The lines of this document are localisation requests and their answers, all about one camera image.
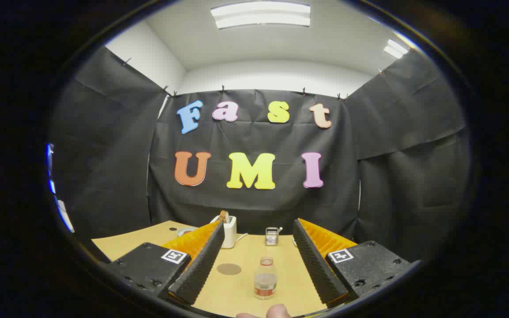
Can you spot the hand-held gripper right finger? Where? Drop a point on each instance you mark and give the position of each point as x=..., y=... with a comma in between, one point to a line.
x=318, y=269

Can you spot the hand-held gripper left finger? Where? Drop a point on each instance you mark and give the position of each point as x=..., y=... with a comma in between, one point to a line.
x=201, y=269

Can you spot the round brown coaster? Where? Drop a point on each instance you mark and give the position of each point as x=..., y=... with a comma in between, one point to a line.
x=229, y=269

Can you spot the clear plastic juice bottle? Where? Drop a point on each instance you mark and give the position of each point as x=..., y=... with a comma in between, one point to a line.
x=265, y=282

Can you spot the pale green plate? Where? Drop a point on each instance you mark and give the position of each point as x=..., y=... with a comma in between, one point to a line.
x=185, y=231

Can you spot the wooden table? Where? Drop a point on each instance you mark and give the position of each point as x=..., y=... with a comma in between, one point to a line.
x=241, y=291

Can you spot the white toaster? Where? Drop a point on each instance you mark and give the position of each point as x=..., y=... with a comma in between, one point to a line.
x=230, y=234

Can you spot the bread slice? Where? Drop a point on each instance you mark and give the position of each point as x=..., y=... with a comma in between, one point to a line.
x=224, y=216

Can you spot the small ceiling light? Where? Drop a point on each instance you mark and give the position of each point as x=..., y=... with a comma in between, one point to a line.
x=395, y=48

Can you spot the large ceiling light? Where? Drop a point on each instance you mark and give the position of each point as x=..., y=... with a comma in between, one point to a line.
x=261, y=14

